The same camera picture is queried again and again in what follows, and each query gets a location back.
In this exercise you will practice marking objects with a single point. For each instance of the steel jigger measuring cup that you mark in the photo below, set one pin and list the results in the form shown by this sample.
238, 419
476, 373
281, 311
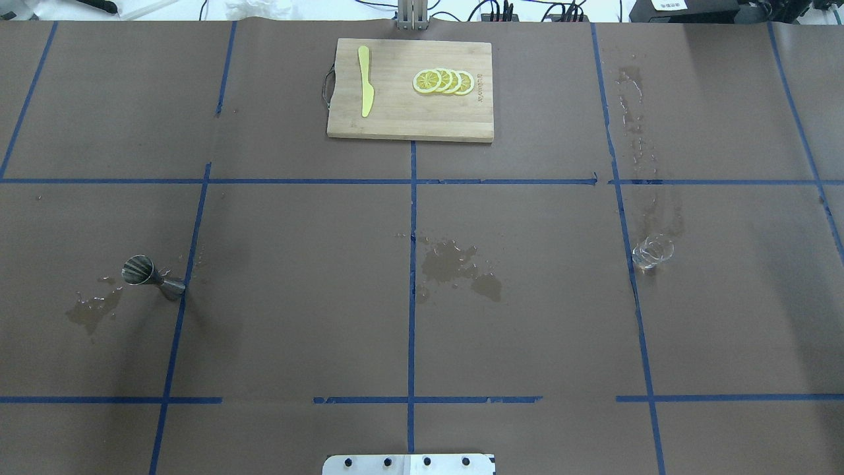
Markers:
140, 270

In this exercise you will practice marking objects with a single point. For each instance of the bamboo cutting board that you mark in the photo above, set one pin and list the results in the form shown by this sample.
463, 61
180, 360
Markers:
399, 112

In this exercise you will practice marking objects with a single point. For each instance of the yellow plastic knife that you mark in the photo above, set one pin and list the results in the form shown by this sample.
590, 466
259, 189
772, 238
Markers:
367, 89

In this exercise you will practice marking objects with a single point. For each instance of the front lemon slice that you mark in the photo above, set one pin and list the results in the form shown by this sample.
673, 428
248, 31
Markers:
427, 81

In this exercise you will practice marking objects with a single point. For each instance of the lemon slice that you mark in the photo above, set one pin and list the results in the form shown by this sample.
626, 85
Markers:
467, 83
446, 80
427, 81
456, 82

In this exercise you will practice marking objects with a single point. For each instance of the back lemon slice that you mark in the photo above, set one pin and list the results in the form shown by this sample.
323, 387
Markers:
467, 83

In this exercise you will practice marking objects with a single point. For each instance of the crumpled white tissue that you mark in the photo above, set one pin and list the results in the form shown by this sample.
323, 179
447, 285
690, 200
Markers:
279, 10

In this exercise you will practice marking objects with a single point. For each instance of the black box with label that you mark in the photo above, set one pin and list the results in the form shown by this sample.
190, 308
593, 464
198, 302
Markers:
684, 12

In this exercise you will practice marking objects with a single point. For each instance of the aluminium frame post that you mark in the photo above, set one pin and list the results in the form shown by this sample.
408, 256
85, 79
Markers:
412, 15

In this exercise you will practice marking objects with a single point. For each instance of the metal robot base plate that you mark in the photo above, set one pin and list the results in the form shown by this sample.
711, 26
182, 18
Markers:
436, 463

